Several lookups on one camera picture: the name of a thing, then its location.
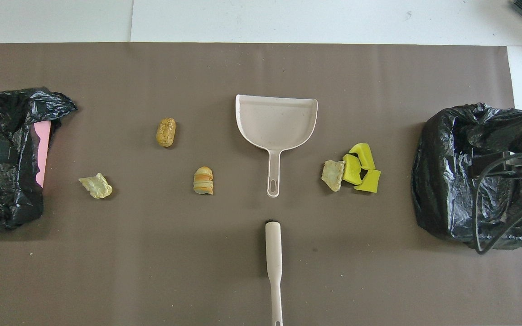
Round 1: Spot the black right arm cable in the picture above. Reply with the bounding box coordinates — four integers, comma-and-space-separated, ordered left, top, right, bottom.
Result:
471, 152, 522, 255

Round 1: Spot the beige plastic dustpan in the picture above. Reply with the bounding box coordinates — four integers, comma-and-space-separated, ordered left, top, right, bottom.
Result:
235, 94, 319, 198

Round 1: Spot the yellow sponge piece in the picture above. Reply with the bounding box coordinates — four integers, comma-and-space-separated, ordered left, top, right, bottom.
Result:
348, 143, 376, 171
342, 154, 363, 186
354, 169, 382, 194

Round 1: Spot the black plastic trash bag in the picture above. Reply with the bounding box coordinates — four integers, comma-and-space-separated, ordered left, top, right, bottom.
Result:
411, 103, 522, 251

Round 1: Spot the pale crinkled toy pastry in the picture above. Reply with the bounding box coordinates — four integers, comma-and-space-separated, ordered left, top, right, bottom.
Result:
78, 173, 113, 199

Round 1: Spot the brown paper table mat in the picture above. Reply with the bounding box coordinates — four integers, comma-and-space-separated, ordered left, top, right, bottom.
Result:
0, 42, 522, 326

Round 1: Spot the pale beige toy pastry chunk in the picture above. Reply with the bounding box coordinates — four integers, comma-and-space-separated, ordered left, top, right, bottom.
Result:
321, 160, 346, 192

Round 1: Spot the beige hand brush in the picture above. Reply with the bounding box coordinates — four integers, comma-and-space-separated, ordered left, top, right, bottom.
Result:
265, 221, 284, 326

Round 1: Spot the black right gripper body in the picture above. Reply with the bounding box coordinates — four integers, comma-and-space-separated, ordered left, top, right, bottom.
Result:
469, 135, 522, 182

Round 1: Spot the brown toy bread roll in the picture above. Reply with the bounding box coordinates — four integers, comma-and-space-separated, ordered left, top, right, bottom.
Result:
156, 117, 176, 148

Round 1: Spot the orange striped toy croissant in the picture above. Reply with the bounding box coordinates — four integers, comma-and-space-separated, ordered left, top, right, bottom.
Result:
193, 166, 214, 196

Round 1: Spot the pink plastic bin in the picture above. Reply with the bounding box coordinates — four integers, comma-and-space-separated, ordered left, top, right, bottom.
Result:
34, 121, 52, 187

